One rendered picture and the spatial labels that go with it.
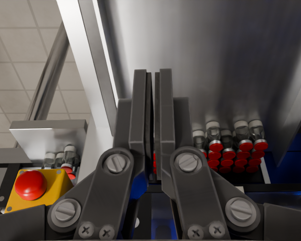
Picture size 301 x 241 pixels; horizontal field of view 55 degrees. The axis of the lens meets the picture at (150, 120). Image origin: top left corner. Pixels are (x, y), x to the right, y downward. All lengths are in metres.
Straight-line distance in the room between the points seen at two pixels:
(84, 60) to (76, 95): 1.35
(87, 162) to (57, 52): 0.53
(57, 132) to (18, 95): 1.35
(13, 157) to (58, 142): 0.13
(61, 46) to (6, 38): 0.67
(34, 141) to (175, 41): 0.32
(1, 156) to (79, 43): 0.36
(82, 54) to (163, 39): 0.11
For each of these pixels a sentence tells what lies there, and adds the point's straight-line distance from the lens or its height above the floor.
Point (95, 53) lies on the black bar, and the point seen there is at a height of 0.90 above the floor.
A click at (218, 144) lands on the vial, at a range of 0.45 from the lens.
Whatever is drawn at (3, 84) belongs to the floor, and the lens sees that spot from 1.83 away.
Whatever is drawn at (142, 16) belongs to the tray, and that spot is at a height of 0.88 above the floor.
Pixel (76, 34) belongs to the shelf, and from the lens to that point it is 0.37.
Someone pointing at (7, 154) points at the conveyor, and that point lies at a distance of 0.66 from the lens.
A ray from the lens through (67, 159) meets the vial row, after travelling 0.53.
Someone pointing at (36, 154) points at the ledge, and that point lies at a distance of 0.60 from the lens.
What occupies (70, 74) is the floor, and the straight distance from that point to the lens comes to 1.64.
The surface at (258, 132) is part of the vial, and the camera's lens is 0.47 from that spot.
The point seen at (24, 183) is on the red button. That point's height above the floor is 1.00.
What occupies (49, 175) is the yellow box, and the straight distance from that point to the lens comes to 0.46.
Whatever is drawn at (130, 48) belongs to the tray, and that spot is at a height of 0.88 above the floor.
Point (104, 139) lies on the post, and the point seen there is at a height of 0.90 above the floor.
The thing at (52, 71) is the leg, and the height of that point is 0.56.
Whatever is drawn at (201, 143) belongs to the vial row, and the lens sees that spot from 0.47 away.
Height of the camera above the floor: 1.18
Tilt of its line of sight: 40 degrees down
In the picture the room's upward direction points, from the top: 179 degrees counter-clockwise
